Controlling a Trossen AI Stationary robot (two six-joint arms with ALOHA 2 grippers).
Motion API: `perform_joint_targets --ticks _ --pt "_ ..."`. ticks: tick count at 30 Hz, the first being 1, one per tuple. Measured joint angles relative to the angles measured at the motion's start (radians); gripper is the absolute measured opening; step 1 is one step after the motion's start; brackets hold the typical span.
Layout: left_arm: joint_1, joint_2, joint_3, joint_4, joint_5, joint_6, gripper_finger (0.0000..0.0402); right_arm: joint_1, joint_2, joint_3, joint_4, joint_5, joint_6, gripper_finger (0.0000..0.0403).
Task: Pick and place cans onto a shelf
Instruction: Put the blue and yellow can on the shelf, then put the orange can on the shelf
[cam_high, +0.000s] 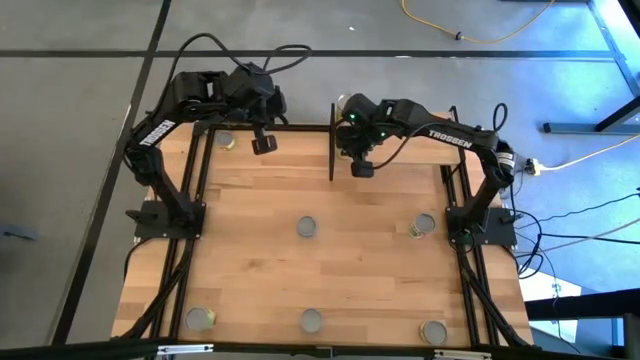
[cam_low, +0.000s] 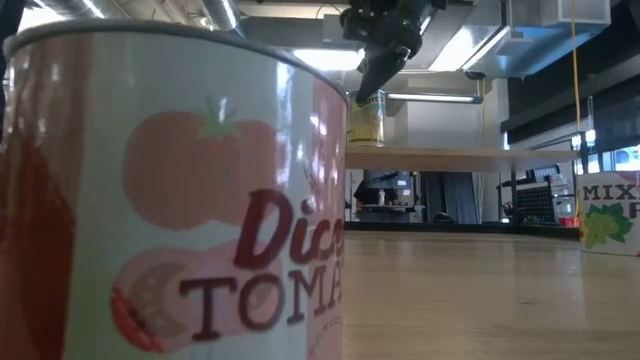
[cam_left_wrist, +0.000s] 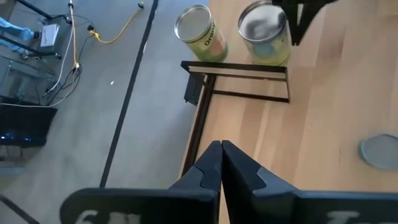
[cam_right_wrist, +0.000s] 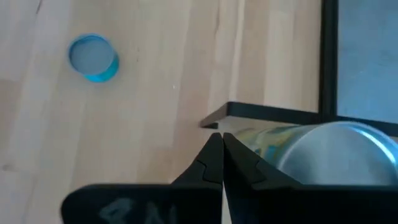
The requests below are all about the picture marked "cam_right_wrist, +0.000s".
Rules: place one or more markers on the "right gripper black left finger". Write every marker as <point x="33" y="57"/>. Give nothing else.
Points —
<point x="140" y="205"/>

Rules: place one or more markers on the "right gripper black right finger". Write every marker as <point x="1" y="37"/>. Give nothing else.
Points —
<point x="295" y="205"/>

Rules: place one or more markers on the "yellow green label can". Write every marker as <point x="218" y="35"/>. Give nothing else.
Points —
<point x="335" y="155"/>

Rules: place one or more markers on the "blue label can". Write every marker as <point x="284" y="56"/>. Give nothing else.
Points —
<point x="91" y="56"/>

